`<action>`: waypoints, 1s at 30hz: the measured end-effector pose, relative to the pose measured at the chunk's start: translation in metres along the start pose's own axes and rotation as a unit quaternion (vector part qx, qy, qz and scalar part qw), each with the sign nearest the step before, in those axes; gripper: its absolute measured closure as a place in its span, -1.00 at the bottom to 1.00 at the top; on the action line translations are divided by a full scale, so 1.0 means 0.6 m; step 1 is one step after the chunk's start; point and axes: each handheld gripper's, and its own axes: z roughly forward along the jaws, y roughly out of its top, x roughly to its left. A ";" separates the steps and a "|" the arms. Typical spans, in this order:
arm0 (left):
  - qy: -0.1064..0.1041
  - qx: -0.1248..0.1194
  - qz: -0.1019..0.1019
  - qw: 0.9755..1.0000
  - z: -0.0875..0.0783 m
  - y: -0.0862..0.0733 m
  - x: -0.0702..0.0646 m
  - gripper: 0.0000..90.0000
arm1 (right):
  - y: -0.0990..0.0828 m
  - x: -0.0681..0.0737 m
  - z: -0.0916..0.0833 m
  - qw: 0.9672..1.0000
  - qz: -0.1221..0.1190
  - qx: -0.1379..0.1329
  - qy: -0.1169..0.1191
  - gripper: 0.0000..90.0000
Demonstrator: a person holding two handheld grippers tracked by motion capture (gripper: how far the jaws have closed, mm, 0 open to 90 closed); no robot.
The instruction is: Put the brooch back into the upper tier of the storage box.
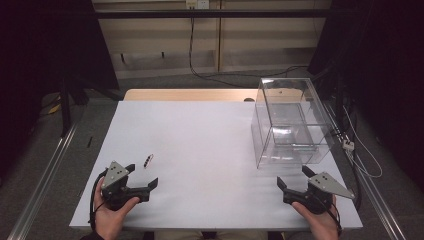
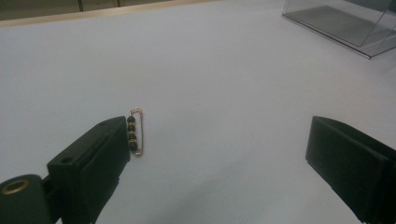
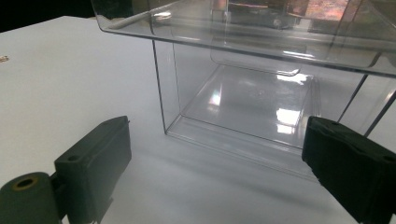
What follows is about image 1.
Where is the black floor cable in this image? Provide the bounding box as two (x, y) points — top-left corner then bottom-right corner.
(346, 151), (364, 212)

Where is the white cable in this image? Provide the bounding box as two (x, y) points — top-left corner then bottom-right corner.
(342, 105), (384, 179)

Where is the person's left hand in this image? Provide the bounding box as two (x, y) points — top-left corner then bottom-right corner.
(93, 176), (141, 240)

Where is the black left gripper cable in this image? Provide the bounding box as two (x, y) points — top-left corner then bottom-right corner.
(87, 169), (110, 232)

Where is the person's right hand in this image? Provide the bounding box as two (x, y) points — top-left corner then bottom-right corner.
(291, 195), (342, 240)

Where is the metal floor rail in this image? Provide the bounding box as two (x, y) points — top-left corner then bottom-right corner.
(322, 101), (408, 240)
(6, 120), (82, 240)

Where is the black wall cable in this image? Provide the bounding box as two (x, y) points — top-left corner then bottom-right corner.
(188, 16), (310, 89)

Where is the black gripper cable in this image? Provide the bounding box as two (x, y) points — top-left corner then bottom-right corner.
(87, 169), (110, 232)
(324, 198), (344, 236)

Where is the white wall socket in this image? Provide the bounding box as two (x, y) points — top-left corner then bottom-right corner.
(185, 0), (211, 10)

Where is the clear plastic drawer box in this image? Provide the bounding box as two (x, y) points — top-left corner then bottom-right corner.
(250, 77), (336, 170)

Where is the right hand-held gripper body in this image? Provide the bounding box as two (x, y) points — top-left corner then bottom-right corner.
(282, 171), (356, 215)

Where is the black horizontal bar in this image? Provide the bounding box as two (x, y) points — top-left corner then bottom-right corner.
(93, 8), (334, 19)

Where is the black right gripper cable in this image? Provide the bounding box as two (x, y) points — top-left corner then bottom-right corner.
(324, 198), (344, 236)

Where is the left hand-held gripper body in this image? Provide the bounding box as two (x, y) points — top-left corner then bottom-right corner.
(100, 160), (151, 212)

